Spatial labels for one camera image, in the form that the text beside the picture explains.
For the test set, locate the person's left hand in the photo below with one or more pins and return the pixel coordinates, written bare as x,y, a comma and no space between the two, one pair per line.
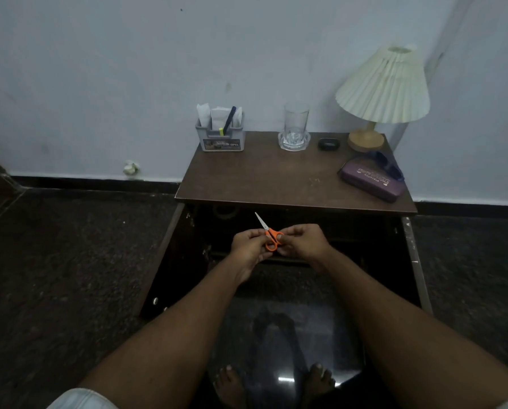
245,251

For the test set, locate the person's right hand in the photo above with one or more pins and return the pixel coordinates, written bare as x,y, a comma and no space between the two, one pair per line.
311,244

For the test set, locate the person's right thumb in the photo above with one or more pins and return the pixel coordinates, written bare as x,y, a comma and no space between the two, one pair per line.
288,235

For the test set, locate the person's left thumb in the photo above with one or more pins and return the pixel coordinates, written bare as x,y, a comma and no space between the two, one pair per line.
258,235

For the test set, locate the person's left forearm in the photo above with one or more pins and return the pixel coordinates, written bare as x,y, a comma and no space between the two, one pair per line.
181,336

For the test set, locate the person's right forearm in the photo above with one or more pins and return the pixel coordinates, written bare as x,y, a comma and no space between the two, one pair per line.
399,340

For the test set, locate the brown wooden bedside cabinet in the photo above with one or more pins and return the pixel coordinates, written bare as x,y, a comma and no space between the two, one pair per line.
288,174

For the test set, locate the clear glass coaster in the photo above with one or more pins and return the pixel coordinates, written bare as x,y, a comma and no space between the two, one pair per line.
294,142

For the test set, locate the purple glasses case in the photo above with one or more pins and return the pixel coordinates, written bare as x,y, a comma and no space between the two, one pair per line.
371,181

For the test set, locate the black earbud case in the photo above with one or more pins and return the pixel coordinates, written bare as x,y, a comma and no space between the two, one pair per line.
328,143

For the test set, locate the grey plastic organiser box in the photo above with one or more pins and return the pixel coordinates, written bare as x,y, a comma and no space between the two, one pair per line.
222,141

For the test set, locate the brown wooden cabinet door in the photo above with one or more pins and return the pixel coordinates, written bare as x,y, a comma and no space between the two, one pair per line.
162,268
416,268

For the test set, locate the clear drinking glass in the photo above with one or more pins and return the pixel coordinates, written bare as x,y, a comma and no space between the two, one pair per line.
296,119

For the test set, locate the blue pen with yellow end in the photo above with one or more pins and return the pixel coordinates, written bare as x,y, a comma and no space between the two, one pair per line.
228,120

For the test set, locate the blue sunglasses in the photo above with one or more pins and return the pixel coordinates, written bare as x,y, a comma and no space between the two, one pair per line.
388,163

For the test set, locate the white paper sachet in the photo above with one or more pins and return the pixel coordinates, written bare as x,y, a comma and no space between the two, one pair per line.
220,118
203,115

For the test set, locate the small white crumpled object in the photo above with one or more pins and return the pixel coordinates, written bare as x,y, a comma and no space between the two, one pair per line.
131,167

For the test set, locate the person's right foot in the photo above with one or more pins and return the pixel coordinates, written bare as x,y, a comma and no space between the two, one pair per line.
318,383

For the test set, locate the person's foot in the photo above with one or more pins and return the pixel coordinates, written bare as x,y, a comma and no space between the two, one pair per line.
318,383
230,387

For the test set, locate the person's left foot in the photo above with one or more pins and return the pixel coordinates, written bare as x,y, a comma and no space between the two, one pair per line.
230,387

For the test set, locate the cream pleated table lamp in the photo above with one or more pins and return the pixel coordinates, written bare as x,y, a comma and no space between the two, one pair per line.
384,87

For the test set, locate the person's white left sleeve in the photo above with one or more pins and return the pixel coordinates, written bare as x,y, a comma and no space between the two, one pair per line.
81,400

